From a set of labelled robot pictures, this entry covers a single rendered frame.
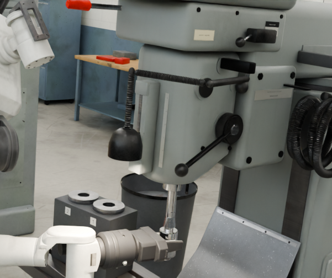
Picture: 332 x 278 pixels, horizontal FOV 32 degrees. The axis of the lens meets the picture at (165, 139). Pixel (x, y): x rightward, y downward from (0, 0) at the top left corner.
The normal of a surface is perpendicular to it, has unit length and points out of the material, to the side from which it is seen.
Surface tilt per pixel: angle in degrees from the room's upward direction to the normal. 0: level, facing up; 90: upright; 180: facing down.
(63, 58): 90
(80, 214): 90
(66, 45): 90
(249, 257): 63
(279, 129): 90
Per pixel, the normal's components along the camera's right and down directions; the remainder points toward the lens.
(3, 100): 0.70, 0.32
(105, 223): -0.60, 0.14
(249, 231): -0.61, -0.35
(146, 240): 0.11, -0.97
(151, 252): 0.50, 0.26
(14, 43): -0.42, 0.18
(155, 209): -0.04, 0.30
